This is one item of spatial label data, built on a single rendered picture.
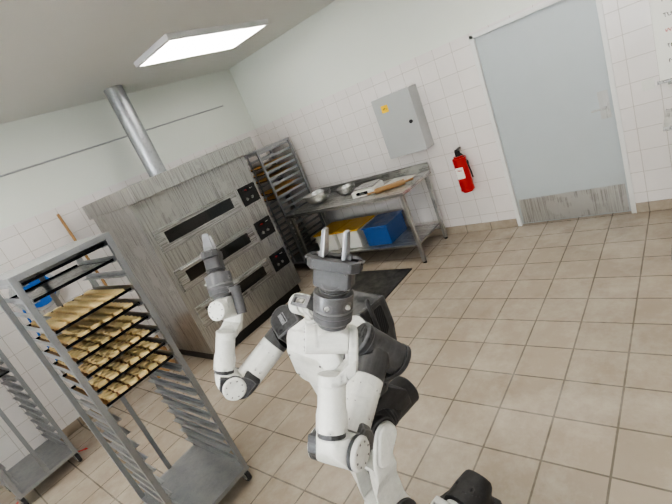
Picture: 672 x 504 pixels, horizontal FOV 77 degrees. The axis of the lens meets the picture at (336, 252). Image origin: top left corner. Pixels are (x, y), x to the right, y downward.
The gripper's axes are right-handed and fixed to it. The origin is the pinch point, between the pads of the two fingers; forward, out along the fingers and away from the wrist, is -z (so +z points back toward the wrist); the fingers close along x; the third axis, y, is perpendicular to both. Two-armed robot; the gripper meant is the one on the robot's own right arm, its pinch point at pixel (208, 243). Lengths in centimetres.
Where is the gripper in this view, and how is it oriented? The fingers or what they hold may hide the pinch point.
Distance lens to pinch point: 151.0
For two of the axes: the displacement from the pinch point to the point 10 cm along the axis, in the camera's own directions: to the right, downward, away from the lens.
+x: 0.6, -1.1, -9.9
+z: 2.9, 9.5, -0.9
